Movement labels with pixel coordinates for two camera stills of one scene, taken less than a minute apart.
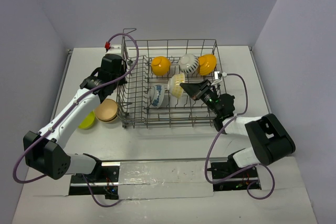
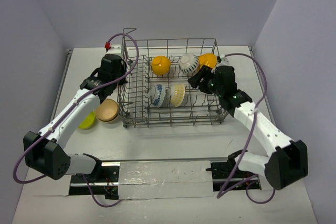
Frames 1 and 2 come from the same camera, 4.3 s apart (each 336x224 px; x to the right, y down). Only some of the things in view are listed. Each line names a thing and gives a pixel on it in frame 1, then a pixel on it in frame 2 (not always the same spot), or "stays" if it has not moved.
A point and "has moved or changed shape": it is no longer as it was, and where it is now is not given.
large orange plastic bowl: [207, 64] stays
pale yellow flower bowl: [174, 85] has moved or changed shape
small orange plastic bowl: [160, 65] stays
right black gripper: [192, 88] → [195, 80]
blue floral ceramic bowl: [156, 95] stays
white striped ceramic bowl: [188, 63] stays
